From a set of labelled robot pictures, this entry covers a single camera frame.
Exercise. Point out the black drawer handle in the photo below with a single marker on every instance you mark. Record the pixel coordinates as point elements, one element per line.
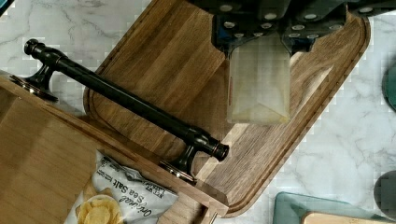
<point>195,138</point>

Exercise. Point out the sea salt chips bag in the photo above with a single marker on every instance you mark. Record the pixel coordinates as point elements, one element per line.
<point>116,194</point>

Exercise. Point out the teal container with wooden lid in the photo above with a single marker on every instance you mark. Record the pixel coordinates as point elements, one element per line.
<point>291,208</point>

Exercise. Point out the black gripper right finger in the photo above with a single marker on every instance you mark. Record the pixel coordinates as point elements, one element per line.
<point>304,23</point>

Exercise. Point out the wooden drawer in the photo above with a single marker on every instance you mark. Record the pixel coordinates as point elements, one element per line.
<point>48,155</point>

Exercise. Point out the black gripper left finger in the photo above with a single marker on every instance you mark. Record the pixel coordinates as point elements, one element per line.
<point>236,22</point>

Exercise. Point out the wooden cutting board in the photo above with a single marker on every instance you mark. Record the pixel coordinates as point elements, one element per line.
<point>167,58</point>

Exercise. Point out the dark grey cup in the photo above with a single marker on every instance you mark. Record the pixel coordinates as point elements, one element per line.
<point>389,87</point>

